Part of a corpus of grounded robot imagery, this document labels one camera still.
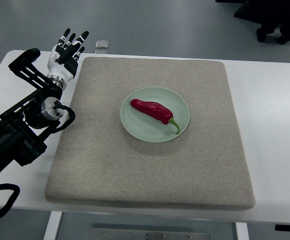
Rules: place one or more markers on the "white table leg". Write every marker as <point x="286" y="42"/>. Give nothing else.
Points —
<point x="53" y="225"/>
<point x="241" y="231"/>

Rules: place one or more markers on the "white table leg left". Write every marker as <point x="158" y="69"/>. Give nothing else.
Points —
<point x="53" y="225"/>

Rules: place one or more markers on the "person's dark legs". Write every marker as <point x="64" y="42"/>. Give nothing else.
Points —
<point x="273" y="13"/>

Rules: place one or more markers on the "beige fabric mat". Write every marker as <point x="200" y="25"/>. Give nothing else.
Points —
<point x="99" y="163"/>

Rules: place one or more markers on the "light green plate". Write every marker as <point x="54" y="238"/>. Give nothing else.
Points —
<point x="148" y="129"/>

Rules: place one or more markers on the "small clear plastic box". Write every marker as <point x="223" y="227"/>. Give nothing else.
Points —
<point x="102" y="44"/>

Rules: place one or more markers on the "white table leg right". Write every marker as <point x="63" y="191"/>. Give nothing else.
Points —
<point x="241" y="231"/>

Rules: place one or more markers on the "grey metal base plate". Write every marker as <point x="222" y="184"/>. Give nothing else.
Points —
<point x="132" y="234"/>

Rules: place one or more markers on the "red pepper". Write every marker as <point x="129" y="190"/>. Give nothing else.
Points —
<point x="156" y="111"/>

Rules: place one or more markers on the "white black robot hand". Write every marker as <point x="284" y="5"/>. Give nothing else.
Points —
<point x="64" y="57"/>

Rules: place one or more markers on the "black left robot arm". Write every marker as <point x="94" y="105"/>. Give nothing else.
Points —
<point x="25" y="126"/>

